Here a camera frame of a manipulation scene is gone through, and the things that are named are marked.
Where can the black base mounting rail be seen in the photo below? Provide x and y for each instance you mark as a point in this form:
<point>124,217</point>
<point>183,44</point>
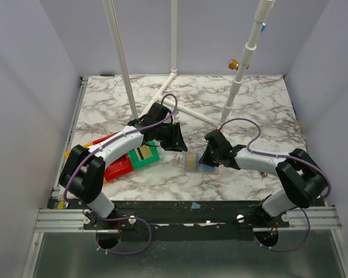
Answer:
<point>138,221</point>

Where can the yellow plastic bin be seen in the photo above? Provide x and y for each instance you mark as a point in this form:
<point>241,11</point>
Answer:
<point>67,153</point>

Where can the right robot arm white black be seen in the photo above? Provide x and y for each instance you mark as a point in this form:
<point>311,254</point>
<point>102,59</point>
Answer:
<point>301,179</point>

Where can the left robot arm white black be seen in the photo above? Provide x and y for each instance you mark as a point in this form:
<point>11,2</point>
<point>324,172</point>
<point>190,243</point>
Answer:
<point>83,172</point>

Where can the green plastic bin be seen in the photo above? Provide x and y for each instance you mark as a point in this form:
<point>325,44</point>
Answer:
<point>143,163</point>

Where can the beige card holder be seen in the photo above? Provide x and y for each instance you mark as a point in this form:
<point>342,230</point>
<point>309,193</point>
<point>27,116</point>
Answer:
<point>201,168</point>

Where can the orange knob on pipe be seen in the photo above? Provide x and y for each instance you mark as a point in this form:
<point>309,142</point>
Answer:
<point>233,64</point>

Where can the aluminium extrusion rail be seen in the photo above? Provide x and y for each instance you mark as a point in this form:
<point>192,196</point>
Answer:
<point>56,217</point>

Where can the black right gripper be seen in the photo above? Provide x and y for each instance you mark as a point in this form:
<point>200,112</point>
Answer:
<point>209,156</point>

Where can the red plastic bin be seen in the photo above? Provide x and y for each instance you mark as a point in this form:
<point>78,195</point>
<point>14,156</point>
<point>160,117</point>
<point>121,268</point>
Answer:
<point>118,168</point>

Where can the gold card in holder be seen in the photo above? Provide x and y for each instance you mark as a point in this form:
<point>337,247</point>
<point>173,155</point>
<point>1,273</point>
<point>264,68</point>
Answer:
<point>190,161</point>

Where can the gold credit card in bin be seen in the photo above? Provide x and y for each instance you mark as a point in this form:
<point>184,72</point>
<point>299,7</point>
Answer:
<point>143,152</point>

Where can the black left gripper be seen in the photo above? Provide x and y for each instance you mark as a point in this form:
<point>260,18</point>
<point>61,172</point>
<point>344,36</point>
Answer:
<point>176,143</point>

